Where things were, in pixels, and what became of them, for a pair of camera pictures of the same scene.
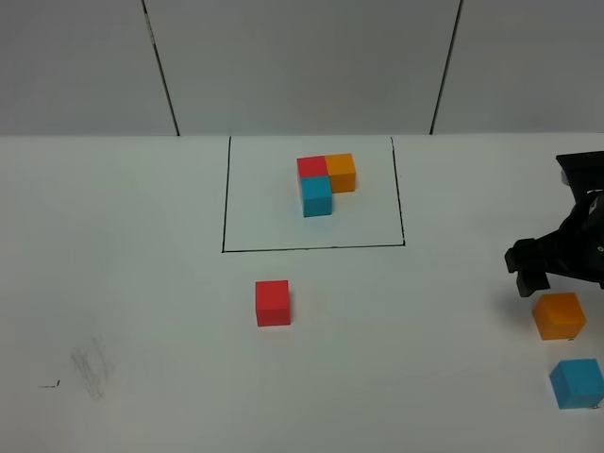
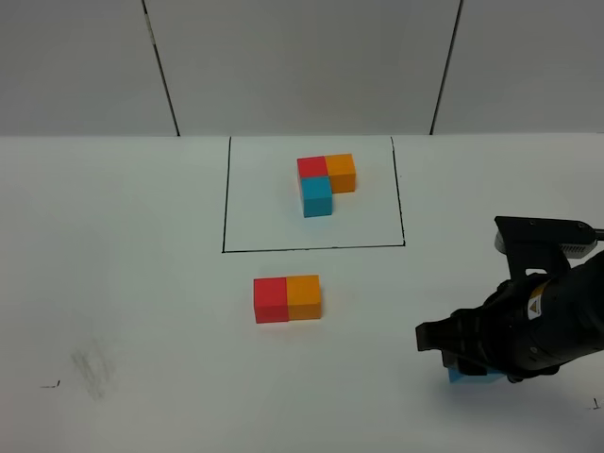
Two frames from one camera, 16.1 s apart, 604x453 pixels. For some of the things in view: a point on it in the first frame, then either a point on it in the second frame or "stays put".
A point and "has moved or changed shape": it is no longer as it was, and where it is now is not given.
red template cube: [310, 166] stays put
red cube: [272, 303] stays put
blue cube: [578, 383] -> [458, 377]
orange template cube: [342, 169] stays put
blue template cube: [316, 195] stays put
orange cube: [559, 316] has moved or changed shape
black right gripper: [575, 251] -> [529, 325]
